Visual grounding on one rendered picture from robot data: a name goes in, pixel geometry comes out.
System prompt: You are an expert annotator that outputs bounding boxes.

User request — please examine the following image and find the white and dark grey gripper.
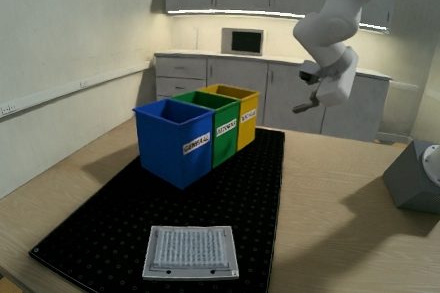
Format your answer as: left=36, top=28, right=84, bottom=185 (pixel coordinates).
left=292, top=45, right=359, bottom=114

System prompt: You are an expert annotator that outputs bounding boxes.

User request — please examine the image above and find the blue bin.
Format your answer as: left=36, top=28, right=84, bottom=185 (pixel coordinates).
left=132, top=98, right=215, bottom=190

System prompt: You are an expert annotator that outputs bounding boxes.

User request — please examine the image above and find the yellow open-top bin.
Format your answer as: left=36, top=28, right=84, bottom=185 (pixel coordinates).
left=197, top=84, right=261, bottom=152

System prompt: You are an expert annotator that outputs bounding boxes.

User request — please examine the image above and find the green bin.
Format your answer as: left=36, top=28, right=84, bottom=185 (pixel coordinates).
left=168, top=90, right=241, bottom=169

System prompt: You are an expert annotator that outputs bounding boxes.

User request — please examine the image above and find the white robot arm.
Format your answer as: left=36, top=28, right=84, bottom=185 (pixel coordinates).
left=292, top=0, right=440, bottom=187

